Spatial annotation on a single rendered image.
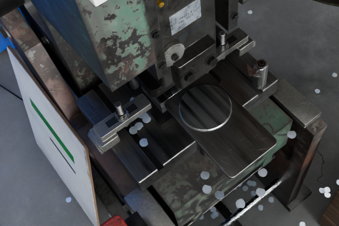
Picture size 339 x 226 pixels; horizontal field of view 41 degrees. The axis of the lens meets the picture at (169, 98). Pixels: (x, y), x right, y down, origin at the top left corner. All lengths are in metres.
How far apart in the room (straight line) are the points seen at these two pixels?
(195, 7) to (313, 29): 1.43
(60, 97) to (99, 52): 0.61
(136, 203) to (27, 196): 0.89
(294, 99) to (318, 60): 0.90
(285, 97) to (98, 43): 0.69
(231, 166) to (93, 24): 0.49
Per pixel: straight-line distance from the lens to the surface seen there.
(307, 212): 1.80
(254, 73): 1.10
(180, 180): 1.13
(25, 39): 1.19
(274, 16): 2.26
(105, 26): 0.66
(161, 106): 1.08
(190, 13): 0.85
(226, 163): 0.99
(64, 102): 1.29
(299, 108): 1.23
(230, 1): 0.85
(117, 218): 1.00
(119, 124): 1.09
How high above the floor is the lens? 1.70
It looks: 59 degrees down
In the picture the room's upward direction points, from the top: 11 degrees counter-clockwise
